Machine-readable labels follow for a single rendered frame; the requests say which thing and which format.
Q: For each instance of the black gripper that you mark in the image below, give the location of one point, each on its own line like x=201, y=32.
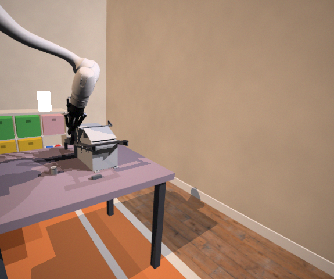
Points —
x=73, y=113

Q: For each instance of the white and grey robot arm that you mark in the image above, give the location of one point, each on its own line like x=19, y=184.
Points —
x=86, y=71

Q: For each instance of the grey metal cylinder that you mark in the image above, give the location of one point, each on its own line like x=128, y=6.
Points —
x=53, y=170

